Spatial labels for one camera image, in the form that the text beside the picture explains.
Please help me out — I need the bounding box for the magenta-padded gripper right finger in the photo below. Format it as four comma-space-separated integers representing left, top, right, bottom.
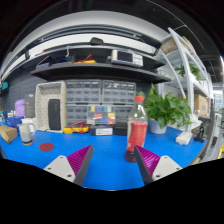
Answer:
133, 144, 184, 186

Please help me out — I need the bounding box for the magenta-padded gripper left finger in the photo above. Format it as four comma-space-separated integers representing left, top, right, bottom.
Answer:
43, 144, 94, 187

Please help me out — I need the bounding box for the clear bottle with red drink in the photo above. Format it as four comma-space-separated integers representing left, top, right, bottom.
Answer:
124, 95, 149, 164

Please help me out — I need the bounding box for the flat round red coaster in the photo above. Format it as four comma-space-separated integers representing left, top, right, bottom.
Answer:
38, 142, 55, 152

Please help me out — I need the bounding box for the small white block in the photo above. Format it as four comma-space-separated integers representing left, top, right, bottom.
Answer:
175, 131, 193, 146

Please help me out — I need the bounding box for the yellow multimeter with red leads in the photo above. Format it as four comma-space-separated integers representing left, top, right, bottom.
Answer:
63, 121, 91, 135

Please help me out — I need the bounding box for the grey ceramic mug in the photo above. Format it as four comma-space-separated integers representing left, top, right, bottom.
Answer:
18, 122, 37, 146

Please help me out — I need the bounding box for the black stand device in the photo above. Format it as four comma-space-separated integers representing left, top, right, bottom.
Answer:
194, 116, 211, 144

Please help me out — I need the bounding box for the black rectangular speaker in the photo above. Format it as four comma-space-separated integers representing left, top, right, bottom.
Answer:
47, 98, 62, 131

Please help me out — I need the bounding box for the black box with white label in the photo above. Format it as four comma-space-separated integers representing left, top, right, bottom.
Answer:
90, 123, 116, 137

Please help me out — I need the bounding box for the green potted plant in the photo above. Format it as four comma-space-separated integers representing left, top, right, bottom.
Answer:
138, 83, 193, 135

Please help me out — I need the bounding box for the brown cardboard box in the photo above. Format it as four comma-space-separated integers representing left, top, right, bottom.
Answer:
0, 124, 19, 144

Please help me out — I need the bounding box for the drawer cabinet with coloured labels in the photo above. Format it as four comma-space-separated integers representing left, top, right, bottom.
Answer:
65, 103, 134, 127

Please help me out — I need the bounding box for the blue box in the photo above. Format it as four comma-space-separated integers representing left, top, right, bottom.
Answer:
5, 115, 23, 130

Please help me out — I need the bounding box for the dark grey box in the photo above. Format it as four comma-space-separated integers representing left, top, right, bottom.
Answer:
24, 93, 36, 118

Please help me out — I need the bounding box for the white pegboard bin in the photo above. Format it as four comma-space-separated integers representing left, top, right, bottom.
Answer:
34, 80, 67, 134

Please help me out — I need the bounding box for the purple plastic bag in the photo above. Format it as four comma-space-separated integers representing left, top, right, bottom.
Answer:
14, 98, 26, 118

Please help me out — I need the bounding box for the grey small-parts drawer cabinet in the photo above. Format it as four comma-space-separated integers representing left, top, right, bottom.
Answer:
65, 79, 102, 105
101, 79, 137, 105

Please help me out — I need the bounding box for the white shelf unit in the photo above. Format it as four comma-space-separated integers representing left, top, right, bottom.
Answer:
156, 27, 214, 134

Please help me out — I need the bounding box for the black shelf unit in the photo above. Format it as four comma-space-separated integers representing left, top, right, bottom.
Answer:
30, 36, 172, 84

